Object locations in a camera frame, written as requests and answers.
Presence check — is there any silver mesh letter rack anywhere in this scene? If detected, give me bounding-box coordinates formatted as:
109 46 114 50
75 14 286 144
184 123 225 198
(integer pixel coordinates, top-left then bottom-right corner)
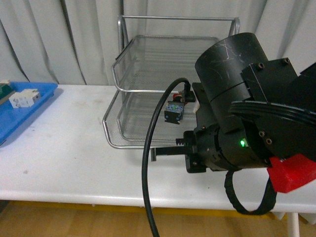
102 15 240 150

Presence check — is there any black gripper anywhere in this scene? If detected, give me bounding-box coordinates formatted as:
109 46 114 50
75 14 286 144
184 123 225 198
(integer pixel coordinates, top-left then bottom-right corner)
151 82 247 171

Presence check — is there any black smooth cable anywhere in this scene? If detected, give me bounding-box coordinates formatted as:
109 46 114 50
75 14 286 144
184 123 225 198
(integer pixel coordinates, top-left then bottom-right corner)
141 78 196 237

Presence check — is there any white table leg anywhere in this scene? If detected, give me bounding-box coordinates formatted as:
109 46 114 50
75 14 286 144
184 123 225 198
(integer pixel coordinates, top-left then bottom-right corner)
287 212 300 237

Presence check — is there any green knife switch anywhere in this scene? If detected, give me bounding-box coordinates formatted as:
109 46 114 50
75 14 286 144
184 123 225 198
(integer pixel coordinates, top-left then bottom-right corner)
0 80 15 105

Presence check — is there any red emergency stop button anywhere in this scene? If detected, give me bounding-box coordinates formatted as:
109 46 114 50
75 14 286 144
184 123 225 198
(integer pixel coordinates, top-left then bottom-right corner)
164 93 185 124

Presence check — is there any red plastic mount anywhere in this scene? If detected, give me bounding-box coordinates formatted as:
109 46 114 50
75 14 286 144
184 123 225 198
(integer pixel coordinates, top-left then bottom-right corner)
267 154 316 193

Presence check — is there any blue plastic tray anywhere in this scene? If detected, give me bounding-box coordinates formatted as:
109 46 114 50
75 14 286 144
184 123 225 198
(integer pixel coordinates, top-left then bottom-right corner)
0 82 58 145

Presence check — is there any white curtain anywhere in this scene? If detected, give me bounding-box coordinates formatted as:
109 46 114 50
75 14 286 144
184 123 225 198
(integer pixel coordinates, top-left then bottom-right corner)
0 0 316 85

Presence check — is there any black braided cable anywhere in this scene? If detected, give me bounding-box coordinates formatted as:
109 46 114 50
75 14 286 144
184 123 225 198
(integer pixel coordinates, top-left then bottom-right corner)
224 169 277 216

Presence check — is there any white circuit breaker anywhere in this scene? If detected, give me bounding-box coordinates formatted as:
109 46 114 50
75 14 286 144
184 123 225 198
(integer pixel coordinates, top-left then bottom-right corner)
9 89 41 108

